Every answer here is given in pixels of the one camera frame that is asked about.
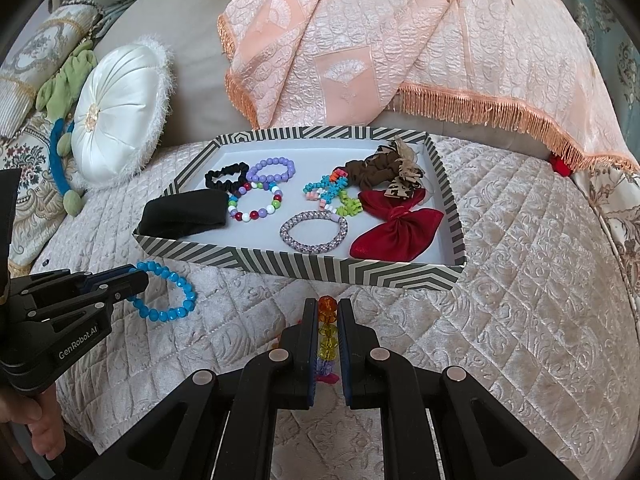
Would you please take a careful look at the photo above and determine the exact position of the small red object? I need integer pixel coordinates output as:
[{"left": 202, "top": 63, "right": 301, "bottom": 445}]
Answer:
[{"left": 547, "top": 152, "right": 575, "bottom": 180}]

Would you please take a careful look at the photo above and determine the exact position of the red velvet bow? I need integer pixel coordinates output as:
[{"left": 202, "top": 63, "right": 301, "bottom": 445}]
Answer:
[{"left": 348, "top": 188, "right": 446, "bottom": 262}]

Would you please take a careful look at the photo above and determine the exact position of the white round satin pillow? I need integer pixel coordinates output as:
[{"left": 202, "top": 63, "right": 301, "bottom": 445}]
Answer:
[{"left": 71, "top": 34, "right": 176, "bottom": 191}]

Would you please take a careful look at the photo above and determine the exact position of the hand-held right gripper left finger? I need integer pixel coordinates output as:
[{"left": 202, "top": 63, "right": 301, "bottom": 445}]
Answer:
[{"left": 85, "top": 297, "right": 321, "bottom": 480}]

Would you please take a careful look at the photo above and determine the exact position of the floral ribbed bolster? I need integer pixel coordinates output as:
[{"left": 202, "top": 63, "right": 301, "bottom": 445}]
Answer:
[{"left": 0, "top": 4, "right": 102, "bottom": 139}]

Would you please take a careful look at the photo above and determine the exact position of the black folded cloth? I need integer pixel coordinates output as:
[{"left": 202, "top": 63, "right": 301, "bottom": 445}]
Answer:
[{"left": 137, "top": 188, "right": 232, "bottom": 239}]

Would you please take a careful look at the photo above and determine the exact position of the green and blue plush toy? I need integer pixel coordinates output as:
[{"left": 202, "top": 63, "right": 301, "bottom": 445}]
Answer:
[{"left": 35, "top": 42, "right": 99, "bottom": 219}]

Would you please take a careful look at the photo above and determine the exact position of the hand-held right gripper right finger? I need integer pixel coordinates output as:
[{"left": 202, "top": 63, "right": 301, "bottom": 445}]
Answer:
[{"left": 337, "top": 297, "right": 572, "bottom": 480}]

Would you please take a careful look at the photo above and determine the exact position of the leopard print scrunchie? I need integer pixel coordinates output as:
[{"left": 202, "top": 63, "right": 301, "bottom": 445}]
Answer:
[{"left": 342, "top": 137, "right": 426, "bottom": 201}]

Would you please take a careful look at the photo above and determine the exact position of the multicolour round bead bracelet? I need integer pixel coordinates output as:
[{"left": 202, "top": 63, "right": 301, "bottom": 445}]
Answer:
[{"left": 226, "top": 183, "right": 285, "bottom": 225}]

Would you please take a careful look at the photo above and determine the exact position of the lilac woven bracelet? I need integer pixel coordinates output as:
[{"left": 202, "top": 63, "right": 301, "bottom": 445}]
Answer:
[{"left": 278, "top": 211, "right": 349, "bottom": 251}]

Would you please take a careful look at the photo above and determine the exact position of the floral embroidered pillow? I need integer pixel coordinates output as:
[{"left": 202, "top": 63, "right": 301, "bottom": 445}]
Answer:
[{"left": 0, "top": 109, "right": 77, "bottom": 267}]

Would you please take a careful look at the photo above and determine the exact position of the floral beige cushion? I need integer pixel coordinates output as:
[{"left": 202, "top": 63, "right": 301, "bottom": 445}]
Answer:
[{"left": 571, "top": 160, "right": 640, "bottom": 308}]

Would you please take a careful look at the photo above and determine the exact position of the black scrunchie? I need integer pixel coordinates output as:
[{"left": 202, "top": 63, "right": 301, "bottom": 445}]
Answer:
[{"left": 204, "top": 162, "right": 251, "bottom": 194}]

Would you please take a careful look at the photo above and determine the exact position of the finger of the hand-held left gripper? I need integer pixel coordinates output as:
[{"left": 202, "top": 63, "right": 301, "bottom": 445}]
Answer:
[
  {"left": 30, "top": 271, "right": 150, "bottom": 323},
  {"left": 10, "top": 267, "right": 135, "bottom": 307}
]

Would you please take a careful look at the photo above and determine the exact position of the person's left hand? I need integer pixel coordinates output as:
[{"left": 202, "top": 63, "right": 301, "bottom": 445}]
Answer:
[{"left": 0, "top": 385, "right": 66, "bottom": 463}]

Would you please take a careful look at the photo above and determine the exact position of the rainbow crystal bracelet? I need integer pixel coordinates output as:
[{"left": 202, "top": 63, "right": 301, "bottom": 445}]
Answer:
[{"left": 314, "top": 295, "right": 342, "bottom": 389}]

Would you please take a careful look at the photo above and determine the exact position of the flower bead bracelet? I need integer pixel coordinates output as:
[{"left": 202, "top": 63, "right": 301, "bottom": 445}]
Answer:
[{"left": 301, "top": 168, "right": 369, "bottom": 219}]

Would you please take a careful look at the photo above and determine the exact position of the blue faceted bead bracelet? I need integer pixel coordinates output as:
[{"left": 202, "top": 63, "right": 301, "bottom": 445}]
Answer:
[{"left": 127, "top": 259, "right": 199, "bottom": 322}]

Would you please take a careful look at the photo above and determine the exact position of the striped cardboard box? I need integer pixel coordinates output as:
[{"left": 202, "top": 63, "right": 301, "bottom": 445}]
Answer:
[{"left": 132, "top": 126, "right": 469, "bottom": 292}]

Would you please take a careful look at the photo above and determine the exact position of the purple bead bracelet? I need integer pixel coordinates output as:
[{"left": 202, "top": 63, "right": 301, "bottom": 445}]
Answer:
[{"left": 246, "top": 157, "right": 296, "bottom": 186}]

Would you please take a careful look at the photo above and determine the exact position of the quilted beige bedspread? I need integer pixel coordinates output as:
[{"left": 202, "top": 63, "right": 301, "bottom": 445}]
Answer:
[{"left": 27, "top": 132, "right": 628, "bottom": 480}]

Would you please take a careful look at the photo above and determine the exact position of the peach fringed blanket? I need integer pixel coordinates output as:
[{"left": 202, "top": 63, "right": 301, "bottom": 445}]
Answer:
[{"left": 217, "top": 0, "right": 640, "bottom": 182}]

